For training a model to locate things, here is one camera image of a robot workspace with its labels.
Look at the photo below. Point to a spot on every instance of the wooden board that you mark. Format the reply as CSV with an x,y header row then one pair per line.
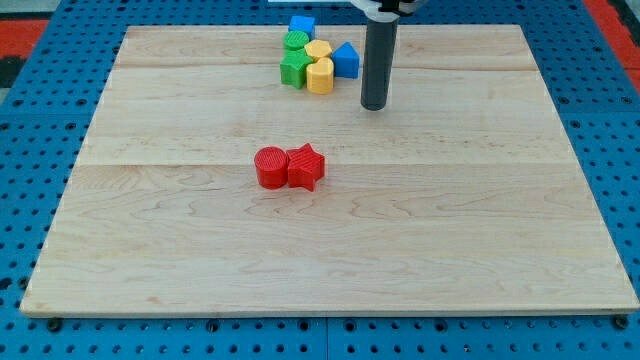
x,y
462,197

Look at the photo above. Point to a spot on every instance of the blue triangle block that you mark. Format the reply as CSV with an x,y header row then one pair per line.
x,y
346,61

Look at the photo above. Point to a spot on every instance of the red star block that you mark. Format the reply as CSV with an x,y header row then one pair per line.
x,y
305,167

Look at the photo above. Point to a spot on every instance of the red cylinder block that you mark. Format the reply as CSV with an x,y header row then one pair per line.
x,y
271,164

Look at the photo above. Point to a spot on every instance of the yellow heart block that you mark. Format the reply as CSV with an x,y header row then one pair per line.
x,y
320,76

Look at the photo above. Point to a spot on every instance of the green star block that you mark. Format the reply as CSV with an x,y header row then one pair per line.
x,y
293,68

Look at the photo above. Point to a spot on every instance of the yellow hexagon block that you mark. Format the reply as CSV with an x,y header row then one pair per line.
x,y
317,49

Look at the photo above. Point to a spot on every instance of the green cylinder block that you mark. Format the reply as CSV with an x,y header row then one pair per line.
x,y
295,40

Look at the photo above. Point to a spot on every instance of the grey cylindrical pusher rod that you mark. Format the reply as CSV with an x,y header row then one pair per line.
x,y
377,64

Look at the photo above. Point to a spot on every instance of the blue cube block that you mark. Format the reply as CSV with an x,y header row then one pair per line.
x,y
304,24

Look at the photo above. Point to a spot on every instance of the white rod mount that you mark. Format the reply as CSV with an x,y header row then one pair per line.
x,y
386,11

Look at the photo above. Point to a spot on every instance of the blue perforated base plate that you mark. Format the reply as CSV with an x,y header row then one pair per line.
x,y
46,114

